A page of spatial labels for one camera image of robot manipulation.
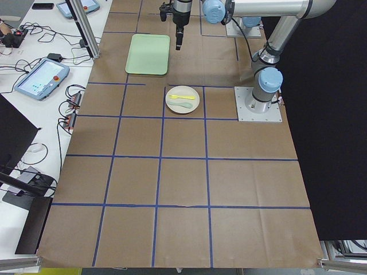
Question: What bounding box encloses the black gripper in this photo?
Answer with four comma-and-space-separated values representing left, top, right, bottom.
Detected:
159, 0, 192, 50

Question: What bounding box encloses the beige round plate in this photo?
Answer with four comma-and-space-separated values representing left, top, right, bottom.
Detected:
165, 86, 200, 114

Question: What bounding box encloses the yellow plastic fork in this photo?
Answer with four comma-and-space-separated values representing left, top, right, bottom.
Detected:
169, 94, 196, 100

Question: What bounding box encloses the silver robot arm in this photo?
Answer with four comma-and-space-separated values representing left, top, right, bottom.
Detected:
202, 0, 335, 123
226, 17, 261, 38

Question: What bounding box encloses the light green plastic tray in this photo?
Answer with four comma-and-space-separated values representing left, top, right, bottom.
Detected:
125, 34, 170, 76

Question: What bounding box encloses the teal plastic spoon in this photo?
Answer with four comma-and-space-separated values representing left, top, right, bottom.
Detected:
166, 101, 193, 109

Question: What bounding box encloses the far blue teach pendant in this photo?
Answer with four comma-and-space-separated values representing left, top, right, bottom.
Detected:
56, 0, 100, 20

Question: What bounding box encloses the blue teach pendant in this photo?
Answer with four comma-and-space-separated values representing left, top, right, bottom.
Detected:
14, 58, 70, 101
56, 0, 100, 20

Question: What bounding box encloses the black power adapter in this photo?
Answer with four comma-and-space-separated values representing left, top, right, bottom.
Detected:
47, 53, 64, 62

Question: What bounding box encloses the near blue teach pendant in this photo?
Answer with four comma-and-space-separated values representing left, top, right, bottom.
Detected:
14, 58, 70, 101

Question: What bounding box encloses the black smartphone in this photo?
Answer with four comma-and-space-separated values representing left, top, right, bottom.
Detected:
32, 2, 54, 10

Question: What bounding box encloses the brown paper table cover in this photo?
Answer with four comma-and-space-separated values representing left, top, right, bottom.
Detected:
37, 1, 323, 268

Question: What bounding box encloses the black electronics box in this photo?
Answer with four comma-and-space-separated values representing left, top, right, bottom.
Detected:
1, 29, 28, 48

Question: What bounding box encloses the black monitor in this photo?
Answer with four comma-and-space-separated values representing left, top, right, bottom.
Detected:
0, 96, 39, 175

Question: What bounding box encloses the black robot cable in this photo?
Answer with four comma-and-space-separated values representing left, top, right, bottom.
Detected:
229, 17, 276, 64

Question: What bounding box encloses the aluminium frame post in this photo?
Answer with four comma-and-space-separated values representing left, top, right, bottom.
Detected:
66, 0, 100, 59

